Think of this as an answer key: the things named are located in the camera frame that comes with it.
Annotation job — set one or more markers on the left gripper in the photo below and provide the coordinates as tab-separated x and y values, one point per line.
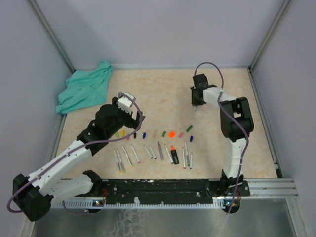
132	123

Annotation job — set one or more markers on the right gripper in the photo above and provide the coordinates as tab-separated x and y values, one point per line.
194	101

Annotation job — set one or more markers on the small black marker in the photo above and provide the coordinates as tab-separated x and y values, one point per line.
148	152

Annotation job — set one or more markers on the yellow cap marker pen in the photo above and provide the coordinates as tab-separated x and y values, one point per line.
127	156

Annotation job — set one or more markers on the orange highlighter cap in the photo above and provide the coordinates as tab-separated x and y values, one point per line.
172	134

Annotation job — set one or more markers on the purple cap pen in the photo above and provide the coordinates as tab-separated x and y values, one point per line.
160	151

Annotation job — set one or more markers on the black orange highlighter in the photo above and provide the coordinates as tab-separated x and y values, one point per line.
174	155

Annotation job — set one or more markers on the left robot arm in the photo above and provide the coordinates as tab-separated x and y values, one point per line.
34	194

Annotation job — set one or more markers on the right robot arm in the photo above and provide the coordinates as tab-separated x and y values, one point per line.
236	124

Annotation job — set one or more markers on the teal cloth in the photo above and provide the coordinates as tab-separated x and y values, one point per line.
85	89

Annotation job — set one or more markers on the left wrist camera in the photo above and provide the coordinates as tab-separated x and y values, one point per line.
125	102

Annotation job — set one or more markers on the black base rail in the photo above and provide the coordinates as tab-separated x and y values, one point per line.
158	191

